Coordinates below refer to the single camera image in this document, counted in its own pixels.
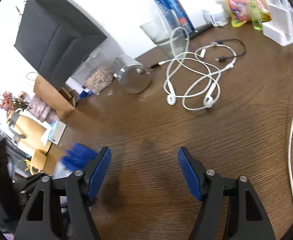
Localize yellow mug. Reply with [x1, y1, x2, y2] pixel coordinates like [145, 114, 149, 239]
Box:
[29, 149, 62, 176]

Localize brown paper bag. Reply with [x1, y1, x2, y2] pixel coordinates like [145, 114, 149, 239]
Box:
[26, 72, 76, 119]

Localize yellow thermos jug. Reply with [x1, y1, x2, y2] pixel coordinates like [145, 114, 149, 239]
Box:
[8, 111, 51, 156]

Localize pink patterned vase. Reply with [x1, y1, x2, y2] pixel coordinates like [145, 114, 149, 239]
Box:
[27, 95, 59, 125]

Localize dried pink flowers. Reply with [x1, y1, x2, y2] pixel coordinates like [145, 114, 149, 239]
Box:
[0, 91, 29, 115]

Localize clear snack container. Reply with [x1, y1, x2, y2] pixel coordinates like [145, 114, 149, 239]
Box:
[83, 48, 114, 94]

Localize steel thermos bottle lying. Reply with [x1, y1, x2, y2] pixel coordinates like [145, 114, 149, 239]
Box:
[113, 55, 151, 94]

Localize black paper bag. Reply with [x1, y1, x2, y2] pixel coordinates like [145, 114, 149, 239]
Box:
[14, 0, 106, 89]

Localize clear drinking glass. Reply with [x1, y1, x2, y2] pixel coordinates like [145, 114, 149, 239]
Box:
[140, 17, 187, 59]

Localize blue can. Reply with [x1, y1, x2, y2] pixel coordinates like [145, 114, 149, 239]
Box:
[154, 0, 195, 34]

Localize white small jar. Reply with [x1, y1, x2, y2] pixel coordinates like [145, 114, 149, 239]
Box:
[202, 4, 228, 27]

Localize colourful snack packet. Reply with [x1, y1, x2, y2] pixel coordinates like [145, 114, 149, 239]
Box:
[225, 0, 271, 28]

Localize white wired earphones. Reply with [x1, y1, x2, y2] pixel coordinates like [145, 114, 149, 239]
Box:
[158, 26, 238, 111]

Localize black usb cable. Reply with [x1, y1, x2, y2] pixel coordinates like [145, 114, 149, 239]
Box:
[210, 38, 247, 63]

